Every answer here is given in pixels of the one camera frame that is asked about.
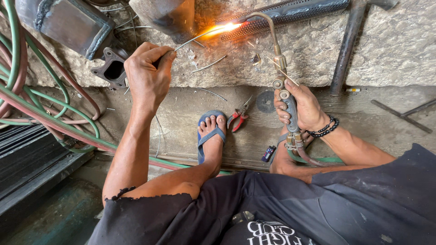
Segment person's left hand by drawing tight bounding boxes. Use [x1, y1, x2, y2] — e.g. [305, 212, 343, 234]
[124, 42, 177, 110]

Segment person's right hand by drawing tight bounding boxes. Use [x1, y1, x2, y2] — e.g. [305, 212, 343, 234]
[274, 79, 330, 132]

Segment brass gas welding torch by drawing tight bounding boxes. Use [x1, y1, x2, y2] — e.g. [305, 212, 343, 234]
[217, 12, 305, 151]

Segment thin steel filler rod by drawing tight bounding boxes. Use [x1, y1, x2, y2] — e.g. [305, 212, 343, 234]
[152, 27, 228, 69]

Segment dark cast metal flange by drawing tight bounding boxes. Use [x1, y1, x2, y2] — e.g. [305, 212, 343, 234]
[90, 47, 130, 90]

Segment worn grey grinding disc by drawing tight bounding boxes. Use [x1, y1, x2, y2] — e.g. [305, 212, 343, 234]
[255, 90, 277, 114]

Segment thin brass rod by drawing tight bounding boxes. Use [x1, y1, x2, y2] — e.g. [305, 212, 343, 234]
[265, 55, 300, 87]

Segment dark blue lighter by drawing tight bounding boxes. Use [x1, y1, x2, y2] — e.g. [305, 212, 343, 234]
[261, 145, 277, 163]

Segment short grey metal pipe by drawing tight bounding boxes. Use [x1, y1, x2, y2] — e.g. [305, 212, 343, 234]
[129, 0, 195, 45]

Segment long dark steel pipe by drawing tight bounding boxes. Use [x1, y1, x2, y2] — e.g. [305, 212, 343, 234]
[329, 0, 399, 96]

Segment blue flip-flop sandal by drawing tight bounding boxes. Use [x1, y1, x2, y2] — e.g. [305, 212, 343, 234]
[197, 110, 228, 166]

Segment crossed dark metal bars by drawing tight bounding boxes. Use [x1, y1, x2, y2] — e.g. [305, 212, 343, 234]
[370, 98, 436, 134]

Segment perforated metal tube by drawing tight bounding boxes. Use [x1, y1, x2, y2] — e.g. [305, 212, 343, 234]
[218, 0, 351, 42]

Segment welded steel muffler box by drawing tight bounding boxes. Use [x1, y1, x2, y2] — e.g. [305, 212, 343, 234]
[15, 0, 117, 61]

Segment person's left leg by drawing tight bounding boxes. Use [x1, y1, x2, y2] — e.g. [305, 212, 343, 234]
[121, 114, 228, 201]

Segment person's black printed shirt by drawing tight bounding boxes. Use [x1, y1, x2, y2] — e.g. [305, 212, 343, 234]
[221, 218, 341, 245]

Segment black metal grate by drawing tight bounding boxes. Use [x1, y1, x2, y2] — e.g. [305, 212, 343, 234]
[0, 124, 95, 216]

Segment black beaded bracelet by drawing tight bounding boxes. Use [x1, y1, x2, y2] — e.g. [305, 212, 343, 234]
[305, 114, 340, 138]

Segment long thin floor wire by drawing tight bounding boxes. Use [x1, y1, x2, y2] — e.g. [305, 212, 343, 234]
[155, 114, 163, 158]

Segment curved steel wire piece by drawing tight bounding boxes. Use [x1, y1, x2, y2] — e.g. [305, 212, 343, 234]
[197, 87, 228, 102]
[190, 55, 228, 74]

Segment red handled pliers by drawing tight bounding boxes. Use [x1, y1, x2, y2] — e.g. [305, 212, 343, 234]
[226, 95, 253, 133]

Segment red gas hose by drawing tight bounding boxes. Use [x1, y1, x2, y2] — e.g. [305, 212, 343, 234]
[0, 27, 328, 172]

